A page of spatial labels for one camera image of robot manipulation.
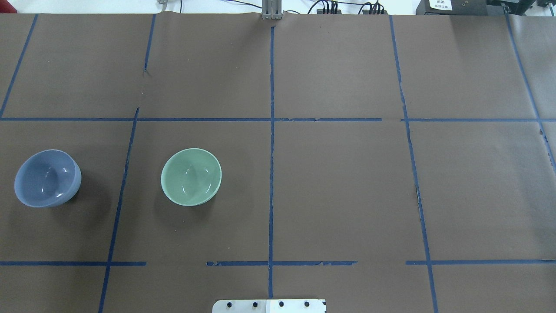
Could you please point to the blue bowl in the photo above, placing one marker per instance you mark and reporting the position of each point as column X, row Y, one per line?
column 47, row 179

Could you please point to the green bowl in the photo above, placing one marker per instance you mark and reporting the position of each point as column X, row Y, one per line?
column 191, row 177

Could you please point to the brown paper table cover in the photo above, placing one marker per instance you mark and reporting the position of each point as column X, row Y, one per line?
column 391, row 164

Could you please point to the black computer box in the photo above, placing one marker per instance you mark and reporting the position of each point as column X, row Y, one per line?
column 458, row 8

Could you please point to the aluminium frame post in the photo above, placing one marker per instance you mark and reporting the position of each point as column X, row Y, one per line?
column 271, row 9

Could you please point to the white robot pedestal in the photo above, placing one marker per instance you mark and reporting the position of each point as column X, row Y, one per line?
column 270, row 306

